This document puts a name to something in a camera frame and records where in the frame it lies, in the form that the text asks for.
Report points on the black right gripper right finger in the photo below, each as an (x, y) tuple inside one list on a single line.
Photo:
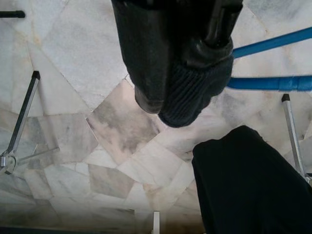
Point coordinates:
[(214, 36)]

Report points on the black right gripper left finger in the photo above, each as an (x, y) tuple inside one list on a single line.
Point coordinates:
[(146, 61)]

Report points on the black polo shirt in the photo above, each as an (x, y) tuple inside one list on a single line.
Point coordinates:
[(190, 97), (243, 182)]

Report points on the blue plastic hanger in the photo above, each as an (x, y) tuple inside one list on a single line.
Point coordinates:
[(268, 83)]

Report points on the black metal table leg frame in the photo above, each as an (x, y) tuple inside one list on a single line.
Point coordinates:
[(12, 14)]

